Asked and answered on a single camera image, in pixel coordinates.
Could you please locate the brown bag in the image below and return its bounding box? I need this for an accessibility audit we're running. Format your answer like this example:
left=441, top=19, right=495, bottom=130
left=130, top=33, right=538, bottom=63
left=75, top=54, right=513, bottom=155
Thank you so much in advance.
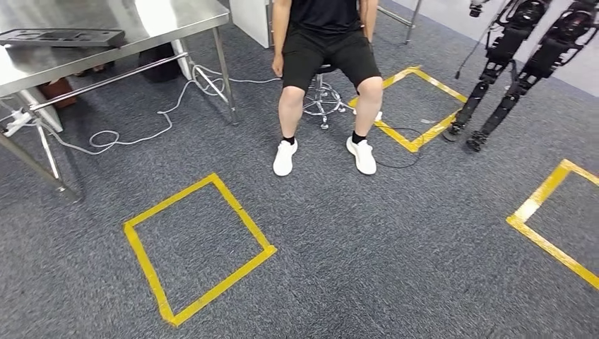
left=36, top=77, right=79, bottom=110

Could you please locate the white power strip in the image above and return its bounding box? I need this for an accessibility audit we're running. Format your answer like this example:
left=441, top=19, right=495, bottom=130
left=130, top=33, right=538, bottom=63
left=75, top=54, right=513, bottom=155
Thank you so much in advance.
left=1, top=109, right=35, bottom=138

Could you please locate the black bag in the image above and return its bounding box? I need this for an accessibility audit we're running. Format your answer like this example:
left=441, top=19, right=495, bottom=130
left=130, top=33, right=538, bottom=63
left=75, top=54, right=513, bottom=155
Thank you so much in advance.
left=138, top=42, right=184, bottom=84

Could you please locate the white floor cable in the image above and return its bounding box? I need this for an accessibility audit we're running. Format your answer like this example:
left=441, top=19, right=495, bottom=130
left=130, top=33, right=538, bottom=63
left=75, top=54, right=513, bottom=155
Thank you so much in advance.
left=28, top=64, right=282, bottom=156

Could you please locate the person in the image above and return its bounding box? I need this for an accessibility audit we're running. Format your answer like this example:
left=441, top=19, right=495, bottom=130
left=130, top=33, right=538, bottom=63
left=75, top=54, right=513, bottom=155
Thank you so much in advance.
left=271, top=0, right=385, bottom=178
left=73, top=63, right=107, bottom=78

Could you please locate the black floor cable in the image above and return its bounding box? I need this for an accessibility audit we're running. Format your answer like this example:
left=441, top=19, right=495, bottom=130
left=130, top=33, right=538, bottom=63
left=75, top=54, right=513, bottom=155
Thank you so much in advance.
left=373, top=125, right=426, bottom=170

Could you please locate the chrome swivel stool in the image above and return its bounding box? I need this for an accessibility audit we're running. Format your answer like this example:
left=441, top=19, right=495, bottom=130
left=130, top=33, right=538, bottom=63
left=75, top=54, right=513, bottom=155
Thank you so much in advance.
left=302, top=63, right=357, bottom=131

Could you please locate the stainless steel table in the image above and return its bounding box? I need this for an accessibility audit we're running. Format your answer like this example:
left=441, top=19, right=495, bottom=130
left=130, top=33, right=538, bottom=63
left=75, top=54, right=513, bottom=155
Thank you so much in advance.
left=0, top=91, right=86, bottom=204
left=0, top=0, right=242, bottom=126

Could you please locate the white cabinet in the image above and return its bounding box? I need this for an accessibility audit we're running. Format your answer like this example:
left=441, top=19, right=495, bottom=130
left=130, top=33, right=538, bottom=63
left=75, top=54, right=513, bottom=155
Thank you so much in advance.
left=228, top=0, right=273, bottom=49

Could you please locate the black plastic bracket part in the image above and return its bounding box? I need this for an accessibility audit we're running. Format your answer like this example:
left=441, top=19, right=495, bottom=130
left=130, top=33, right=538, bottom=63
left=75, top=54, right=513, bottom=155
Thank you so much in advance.
left=0, top=28, right=126, bottom=49

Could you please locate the black humanoid robot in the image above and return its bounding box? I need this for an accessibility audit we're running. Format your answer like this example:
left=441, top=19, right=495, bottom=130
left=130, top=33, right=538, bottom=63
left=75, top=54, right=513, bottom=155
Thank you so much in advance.
left=441, top=0, right=599, bottom=154

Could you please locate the yellow floor tape square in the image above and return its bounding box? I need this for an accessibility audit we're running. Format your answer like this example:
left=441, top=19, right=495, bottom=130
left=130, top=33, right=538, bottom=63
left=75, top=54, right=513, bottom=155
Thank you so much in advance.
left=348, top=65, right=469, bottom=154
left=123, top=172, right=278, bottom=328
left=505, top=159, right=599, bottom=292

